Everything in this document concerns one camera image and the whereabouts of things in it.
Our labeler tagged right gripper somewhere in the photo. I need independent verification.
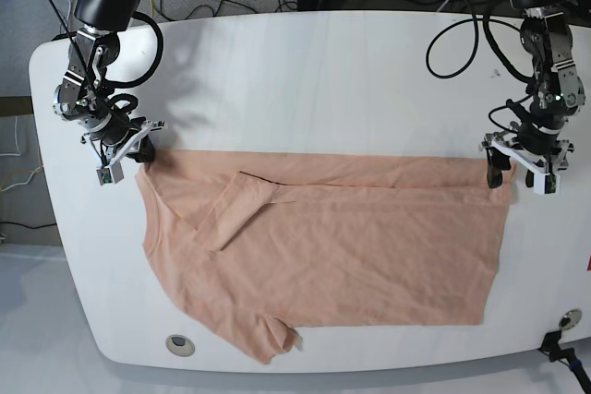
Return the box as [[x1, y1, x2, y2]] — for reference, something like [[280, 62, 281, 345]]
[[81, 117, 165, 170]]

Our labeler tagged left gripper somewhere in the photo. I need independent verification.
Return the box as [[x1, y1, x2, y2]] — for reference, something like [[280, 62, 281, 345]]
[[479, 122, 574, 189]]

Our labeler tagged peach pink T-shirt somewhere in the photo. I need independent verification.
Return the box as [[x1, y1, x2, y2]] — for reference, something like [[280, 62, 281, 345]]
[[136, 149, 513, 364]]

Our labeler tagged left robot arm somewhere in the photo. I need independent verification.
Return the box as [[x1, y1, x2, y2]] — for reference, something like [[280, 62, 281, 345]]
[[467, 0, 590, 195]]

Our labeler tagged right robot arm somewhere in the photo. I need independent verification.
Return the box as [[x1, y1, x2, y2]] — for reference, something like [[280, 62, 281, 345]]
[[53, 0, 163, 185]]

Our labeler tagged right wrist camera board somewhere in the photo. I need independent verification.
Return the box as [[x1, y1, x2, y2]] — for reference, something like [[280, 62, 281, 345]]
[[96, 162, 124, 185]]

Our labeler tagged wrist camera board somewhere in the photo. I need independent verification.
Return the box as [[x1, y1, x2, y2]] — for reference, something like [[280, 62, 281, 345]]
[[96, 162, 124, 185], [533, 173, 561, 195]]

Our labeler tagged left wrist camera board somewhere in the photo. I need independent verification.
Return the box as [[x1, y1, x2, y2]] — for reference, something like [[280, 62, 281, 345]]
[[533, 173, 561, 195]]

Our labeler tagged right table cable grommet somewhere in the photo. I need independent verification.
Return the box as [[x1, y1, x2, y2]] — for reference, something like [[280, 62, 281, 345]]
[[559, 308, 583, 331]]

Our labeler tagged table cable grommet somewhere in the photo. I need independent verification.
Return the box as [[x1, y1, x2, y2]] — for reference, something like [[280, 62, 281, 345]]
[[165, 335, 195, 357], [559, 308, 583, 331]]

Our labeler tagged black clamp with cable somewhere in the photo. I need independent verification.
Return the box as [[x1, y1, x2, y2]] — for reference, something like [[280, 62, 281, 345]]
[[538, 330, 591, 394]]

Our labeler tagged left table cable grommet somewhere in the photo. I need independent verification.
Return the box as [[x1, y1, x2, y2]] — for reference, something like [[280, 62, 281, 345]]
[[165, 335, 195, 357]]

